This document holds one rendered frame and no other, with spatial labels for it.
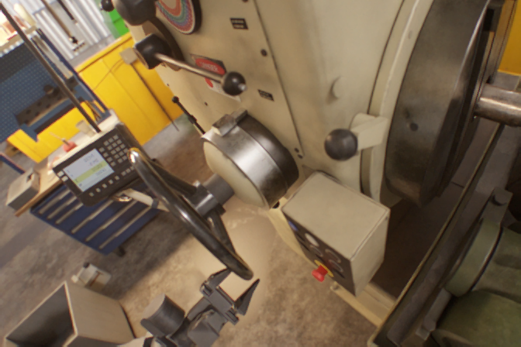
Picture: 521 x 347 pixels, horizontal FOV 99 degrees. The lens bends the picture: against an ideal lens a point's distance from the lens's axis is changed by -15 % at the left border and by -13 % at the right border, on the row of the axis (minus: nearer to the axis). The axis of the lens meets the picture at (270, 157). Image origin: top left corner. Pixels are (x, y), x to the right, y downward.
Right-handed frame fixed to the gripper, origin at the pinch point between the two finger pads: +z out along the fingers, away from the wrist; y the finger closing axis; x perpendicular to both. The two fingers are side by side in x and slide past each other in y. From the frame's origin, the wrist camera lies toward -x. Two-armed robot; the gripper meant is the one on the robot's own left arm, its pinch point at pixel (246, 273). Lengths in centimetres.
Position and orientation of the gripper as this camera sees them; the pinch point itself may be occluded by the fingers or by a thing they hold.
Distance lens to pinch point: 60.1
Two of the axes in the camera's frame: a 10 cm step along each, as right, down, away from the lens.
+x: -2.0, 2.5, 9.5
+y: -7.0, -7.1, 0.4
